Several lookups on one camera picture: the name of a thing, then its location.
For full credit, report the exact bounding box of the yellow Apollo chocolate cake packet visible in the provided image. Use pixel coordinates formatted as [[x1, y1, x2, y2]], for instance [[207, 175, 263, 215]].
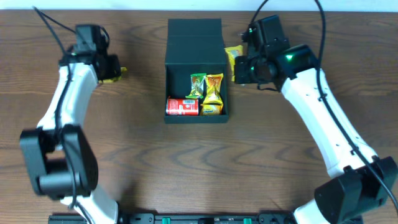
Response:
[[100, 67, 127, 84]]

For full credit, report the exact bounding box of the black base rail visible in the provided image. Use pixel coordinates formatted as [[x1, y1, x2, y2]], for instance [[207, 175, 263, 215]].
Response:
[[48, 212, 364, 224]]

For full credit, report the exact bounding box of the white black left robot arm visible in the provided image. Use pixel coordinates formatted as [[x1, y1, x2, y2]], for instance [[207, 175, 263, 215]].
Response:
[[20, 24, 122, 223]]

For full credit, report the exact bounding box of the red drink can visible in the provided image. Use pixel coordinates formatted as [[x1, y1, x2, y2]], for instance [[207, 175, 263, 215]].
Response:
[[166, 98, 199, 116]]

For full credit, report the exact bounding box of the dark green box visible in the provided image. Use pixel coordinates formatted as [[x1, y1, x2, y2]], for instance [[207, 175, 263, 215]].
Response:
[[164, 19, 229, 124]]

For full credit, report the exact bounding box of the yellow snack packet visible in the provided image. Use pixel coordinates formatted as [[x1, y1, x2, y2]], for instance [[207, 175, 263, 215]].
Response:
[[203, 73, 223, 105], [224, 45, 243, 82]]

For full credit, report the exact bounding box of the green pandan cake packet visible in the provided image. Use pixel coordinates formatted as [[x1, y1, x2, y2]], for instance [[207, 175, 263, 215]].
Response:
[[186, 73, 206, 99]]

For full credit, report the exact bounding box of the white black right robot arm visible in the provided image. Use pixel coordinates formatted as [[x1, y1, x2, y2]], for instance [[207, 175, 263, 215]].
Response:
[[234, 16, 397, 223]]

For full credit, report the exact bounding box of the yellow Lemond biscuit packet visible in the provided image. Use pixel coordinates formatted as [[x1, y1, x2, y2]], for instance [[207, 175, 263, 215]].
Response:
[[200, 104, 223, 116]]

